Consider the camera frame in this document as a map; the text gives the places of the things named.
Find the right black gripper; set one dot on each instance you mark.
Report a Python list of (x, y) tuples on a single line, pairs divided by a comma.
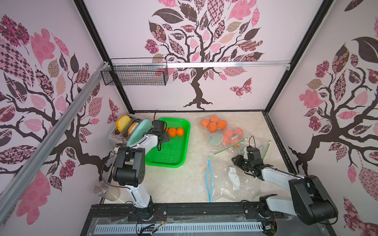
[(245, 162)]

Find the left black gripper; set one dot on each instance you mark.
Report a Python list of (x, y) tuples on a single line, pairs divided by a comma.
[(165, 136)]

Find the blue zip clear bag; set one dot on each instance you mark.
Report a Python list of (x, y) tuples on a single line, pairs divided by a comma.
[(226, 181)]

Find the green zip bag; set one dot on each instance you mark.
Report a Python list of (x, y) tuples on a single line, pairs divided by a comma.
[(260, 143), (223, 140)]

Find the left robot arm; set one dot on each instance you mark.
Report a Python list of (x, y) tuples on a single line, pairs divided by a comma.
[(130, 162)]

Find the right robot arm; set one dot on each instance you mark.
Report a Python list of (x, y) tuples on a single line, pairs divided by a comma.
[(308, 200)]

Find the oranges in far bag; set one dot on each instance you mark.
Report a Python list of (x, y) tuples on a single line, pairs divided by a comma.
[(213, 123)]

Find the orange toast slice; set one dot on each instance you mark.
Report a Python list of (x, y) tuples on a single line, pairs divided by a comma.
[(132, 128)]

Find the green plastic basket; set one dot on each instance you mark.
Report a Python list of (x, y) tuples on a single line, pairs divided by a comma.
[(173, 153)]

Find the yellow bread slice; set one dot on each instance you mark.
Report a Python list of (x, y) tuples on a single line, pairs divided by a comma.
[(122, 123)]

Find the mint green toaster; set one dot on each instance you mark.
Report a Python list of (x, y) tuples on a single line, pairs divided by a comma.
[(117, 138)]

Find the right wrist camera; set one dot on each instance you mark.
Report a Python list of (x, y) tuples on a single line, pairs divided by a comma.
[(253, 153)]

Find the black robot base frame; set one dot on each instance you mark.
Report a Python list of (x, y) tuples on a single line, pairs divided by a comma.
[(274, 223)]

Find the black wire wall basket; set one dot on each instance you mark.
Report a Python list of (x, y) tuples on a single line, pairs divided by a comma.
[(136, 72)]

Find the aluminium rail back wall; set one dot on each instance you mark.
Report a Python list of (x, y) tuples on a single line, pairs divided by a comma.
[(230, 64)]

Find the aluminium rail wall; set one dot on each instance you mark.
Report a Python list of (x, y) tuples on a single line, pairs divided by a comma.
[(230, 64), (18, 185)]

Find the white slotted cable duct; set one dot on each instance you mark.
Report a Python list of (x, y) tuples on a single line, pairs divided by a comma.
[(177, 228)]

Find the aluminium rail left wall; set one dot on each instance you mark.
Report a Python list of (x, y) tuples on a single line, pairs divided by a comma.
[(18, 185)]

